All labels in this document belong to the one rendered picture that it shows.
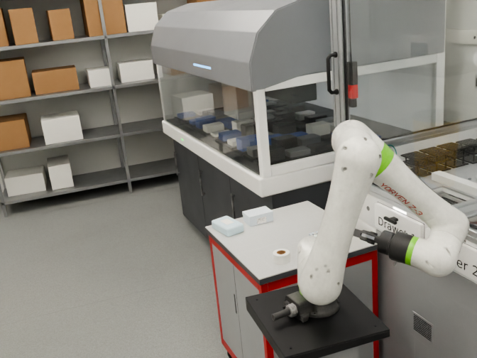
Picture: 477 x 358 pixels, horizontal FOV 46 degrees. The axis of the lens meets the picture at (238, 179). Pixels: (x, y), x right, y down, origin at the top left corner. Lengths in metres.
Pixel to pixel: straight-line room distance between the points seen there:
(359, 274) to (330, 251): 0.89
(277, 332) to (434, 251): 0.54
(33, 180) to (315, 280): 4.45
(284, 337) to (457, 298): 0.73
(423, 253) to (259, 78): 1.35
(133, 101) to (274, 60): 3.46
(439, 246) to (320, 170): 1.38
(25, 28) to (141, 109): 1.45
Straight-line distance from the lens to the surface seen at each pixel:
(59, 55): 5.99
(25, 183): 5.83
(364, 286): 2.55
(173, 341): 3.31
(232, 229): 2.60
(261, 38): 2.77
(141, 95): 6.10
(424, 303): 2.41
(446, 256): 1.78
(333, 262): 1.64
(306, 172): 3.02
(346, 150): 1.53
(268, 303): 1.98
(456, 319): 2.29
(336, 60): 2.55
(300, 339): 1.81
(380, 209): 2.43
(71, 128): 5.61
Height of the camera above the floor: 1.83
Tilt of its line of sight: 18 degrees down
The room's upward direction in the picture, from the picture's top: 6 degrees counter-clockwise
